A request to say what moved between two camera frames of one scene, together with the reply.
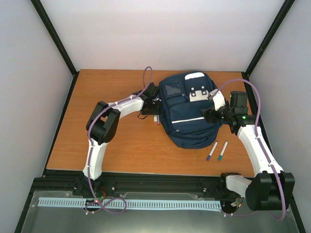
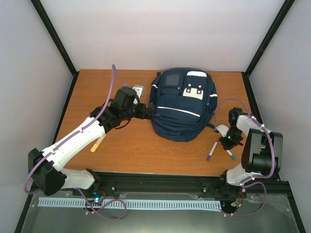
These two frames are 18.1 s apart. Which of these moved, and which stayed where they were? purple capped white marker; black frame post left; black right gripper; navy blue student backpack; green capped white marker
Moved: navy blue student backpack; green capped white marker; black right gripper
Stayed: black frame post left; purple capped white marker
